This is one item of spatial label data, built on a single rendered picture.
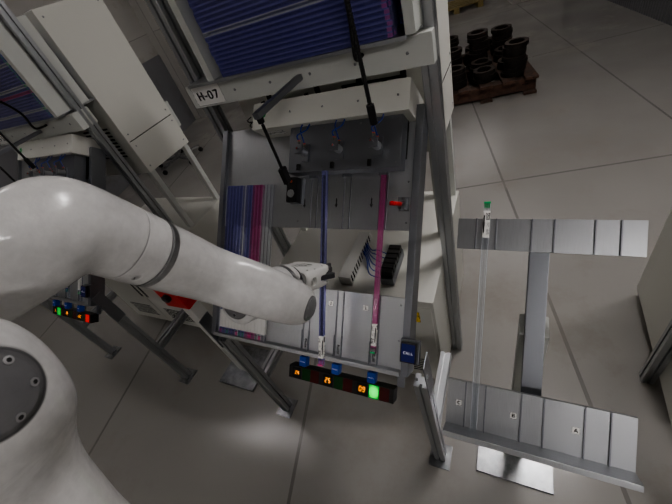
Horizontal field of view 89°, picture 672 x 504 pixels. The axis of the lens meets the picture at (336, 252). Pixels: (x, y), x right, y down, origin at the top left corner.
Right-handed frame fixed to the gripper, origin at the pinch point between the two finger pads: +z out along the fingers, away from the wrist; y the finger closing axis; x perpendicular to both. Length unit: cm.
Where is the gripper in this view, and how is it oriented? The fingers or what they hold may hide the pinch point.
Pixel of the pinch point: (322, 269)
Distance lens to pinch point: 88.0
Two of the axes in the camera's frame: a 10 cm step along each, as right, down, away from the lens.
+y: -8.9, -0.6, 4.5
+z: 4.5, -1.4, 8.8
